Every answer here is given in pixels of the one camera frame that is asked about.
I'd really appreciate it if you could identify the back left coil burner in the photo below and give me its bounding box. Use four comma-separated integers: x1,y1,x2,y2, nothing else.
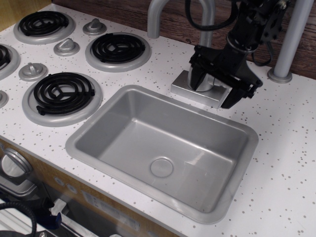
13,11,76,45

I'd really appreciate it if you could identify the silver stove knob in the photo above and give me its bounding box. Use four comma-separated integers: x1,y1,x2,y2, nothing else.
18,63,48,81
82,18,107,36
53,38,80,57

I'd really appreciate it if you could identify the left edge coil burner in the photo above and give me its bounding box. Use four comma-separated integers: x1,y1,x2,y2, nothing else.
0,44,20,80

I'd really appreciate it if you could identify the silver stove knob middle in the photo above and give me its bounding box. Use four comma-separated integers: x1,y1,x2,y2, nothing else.
53,38,80,57

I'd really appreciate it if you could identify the grey sink basin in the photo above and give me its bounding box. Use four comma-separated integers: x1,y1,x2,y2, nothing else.
66,85,259,224

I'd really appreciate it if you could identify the back right coil burner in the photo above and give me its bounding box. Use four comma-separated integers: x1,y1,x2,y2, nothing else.
85,33,151,73

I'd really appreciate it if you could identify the silver oven dial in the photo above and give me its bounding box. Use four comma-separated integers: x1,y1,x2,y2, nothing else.
0,148,33,184

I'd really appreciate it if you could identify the silver stove knob left edge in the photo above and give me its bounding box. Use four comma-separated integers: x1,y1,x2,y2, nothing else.
0,90,8,108

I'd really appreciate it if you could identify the silver stove knob front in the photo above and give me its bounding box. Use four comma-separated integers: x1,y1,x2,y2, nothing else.
18,63,48,81

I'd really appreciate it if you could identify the black braided cable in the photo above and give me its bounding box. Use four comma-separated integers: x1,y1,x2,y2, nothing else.
185,0,241,31

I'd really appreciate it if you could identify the black cable lower left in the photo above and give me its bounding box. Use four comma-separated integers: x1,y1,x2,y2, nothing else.
0,201,38,237

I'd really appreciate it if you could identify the front right coil burner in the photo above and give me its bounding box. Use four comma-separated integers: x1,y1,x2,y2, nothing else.
22,73,103,127

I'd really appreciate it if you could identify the round sink drain plug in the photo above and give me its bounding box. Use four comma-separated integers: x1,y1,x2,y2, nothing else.
150,158,173,178

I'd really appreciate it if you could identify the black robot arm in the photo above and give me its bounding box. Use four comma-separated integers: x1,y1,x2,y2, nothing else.
185,0,290,109

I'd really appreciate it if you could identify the silver faucet lever handle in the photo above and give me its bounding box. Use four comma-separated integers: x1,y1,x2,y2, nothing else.
207,75,225,87

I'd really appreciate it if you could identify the silver faucet with base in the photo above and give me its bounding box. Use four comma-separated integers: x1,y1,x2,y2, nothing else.
147,0,232,109

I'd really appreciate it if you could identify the silver stove knob back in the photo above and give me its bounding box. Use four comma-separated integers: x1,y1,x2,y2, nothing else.
82,18,107,36

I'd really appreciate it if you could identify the grey vertical pole with base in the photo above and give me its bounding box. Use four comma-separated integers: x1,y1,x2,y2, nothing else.
268,0,314,84

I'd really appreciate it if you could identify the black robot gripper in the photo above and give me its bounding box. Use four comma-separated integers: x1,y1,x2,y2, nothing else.
190,37,262,109

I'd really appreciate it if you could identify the silver oven door handle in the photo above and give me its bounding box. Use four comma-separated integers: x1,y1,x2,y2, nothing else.
0,176,38,198

